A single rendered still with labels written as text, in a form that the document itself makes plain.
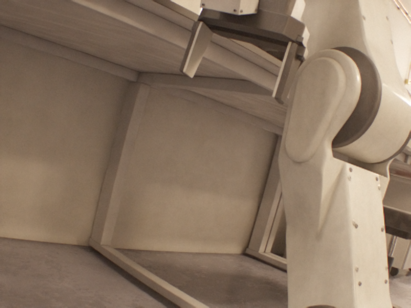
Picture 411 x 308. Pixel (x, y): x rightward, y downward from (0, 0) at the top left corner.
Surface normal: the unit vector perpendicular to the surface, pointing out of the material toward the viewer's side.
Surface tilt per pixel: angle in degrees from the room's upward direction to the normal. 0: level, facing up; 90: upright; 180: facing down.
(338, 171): 94
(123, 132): 90
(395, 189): 90
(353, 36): 90
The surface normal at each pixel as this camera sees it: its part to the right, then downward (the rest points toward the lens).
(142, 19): 0.68, 0.19
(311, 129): -0.77, -0.19
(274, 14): -0.37, -0.15
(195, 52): 0.86, 0.32
